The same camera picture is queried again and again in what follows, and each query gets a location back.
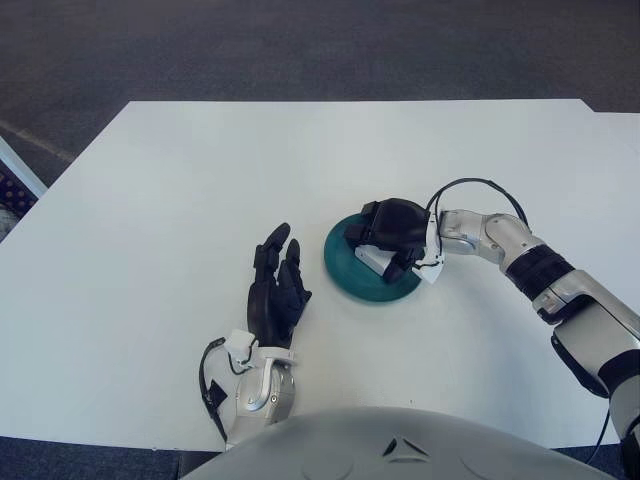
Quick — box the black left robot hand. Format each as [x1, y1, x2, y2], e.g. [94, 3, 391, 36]
[245, 223, 314, 351]

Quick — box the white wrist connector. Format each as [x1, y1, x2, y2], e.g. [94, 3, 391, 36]
[412, 249, 446, 286]
[223, 329, 257, 374]

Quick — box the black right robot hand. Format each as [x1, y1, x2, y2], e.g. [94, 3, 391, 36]
[344, 198, 436, 284]

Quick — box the white left wrist connector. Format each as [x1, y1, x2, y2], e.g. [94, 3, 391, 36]
[223, 329, 257, 374]

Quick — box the white furniture frame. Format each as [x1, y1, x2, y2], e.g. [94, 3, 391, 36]
[0, 134, 49, 199]

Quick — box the grey speckled floor mat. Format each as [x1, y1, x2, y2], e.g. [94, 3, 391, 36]
[0, 204, 19, 242]

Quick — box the white cube charger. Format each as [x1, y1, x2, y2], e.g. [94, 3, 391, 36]
[354, 243, 401, 276]

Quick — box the teal round plate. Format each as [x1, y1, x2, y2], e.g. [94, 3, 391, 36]
[323, 212, 422, 305]

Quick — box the white right wrist connector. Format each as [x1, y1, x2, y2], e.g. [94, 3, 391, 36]
[412, 249, 446, 286]

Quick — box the grey robot torso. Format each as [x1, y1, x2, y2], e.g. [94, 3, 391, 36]
[179, 405, 621, 480]

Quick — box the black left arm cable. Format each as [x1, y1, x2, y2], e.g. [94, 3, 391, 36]
[198, 338, 231, 444]

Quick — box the dark dotted mat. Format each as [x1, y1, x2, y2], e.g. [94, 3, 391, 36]
[0, 164, 40, 214]

